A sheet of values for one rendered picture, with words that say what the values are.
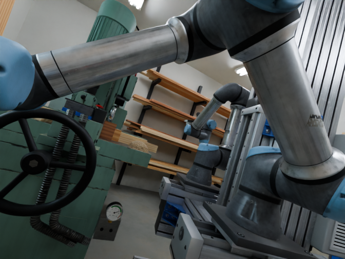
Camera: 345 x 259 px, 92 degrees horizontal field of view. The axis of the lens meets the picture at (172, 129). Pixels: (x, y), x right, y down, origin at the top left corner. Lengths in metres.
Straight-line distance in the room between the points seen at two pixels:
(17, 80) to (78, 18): 3.37
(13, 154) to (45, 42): 2.80
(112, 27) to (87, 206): 0.76
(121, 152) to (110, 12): 0.62
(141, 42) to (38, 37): 3.19
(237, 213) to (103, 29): 0.88
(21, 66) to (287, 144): 0.43
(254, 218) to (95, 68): 0.51
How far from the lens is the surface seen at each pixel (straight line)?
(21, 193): 0.81
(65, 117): 0.55
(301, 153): 0.41
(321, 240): 0.95
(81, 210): 0.80
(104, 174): 0.75
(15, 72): 0.23
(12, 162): 0.80
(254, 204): 0.54
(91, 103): 0.85
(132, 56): 0.35
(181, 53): 0.40
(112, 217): 0.74
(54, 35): 3.49
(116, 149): 0.73
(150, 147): 0.90
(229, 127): 1.10
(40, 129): 0.76
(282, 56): 0.34
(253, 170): 0.55
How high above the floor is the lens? 0.96
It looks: 6 degrees up
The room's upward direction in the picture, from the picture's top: 18 degrees clockwise
